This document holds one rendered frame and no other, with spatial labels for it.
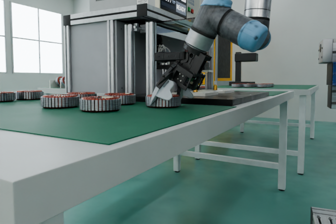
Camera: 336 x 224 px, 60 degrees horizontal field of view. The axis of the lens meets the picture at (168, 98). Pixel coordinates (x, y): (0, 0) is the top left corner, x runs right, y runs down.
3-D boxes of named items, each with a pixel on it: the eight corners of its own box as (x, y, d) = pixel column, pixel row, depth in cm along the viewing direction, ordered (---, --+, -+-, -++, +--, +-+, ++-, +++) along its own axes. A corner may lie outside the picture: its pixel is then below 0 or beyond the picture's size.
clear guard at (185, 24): (240, 39, 124) (240, 25, 124) (221, 31, 103) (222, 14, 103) (172, 43, 140) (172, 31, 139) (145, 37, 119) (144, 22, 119)
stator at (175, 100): (187, 106, 93) (187, 94, 93) (166, 109, 84) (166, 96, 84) (160, 104, 100) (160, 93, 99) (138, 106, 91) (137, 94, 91)
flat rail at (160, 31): (211, 47, 164) (211, 42, 163) (152, 32, 110) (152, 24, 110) (209, 47, 164) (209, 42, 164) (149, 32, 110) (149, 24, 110)
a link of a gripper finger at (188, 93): (188, 109, 95) (189, 90, 88) (175, 99, 98) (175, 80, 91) (195, 104, 96) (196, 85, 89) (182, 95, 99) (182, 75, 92)
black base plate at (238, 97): (268, 96, 151) (268, 91, 151) (232, 106, 95) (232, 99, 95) (186, 93, 174) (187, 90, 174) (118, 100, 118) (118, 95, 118)
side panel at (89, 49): (118, 100, 120) (117, 21, 117) (113, 101, 117) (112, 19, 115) (70, 98, 133) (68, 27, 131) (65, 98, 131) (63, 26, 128)
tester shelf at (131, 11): (212, 38, 166) (212, 29, 166) (146, 15, 107) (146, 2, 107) (147, 42, 188) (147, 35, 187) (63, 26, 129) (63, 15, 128)
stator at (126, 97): (107, 105, 94) (106, 94, 94) (100, 103, 104) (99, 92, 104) (140, 104, 98) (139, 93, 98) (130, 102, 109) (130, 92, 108)
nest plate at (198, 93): (218, 94, 126) (218, 91, 126) (205, 96, 113) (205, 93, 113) (187, 93, 133) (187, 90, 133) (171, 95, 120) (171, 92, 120)
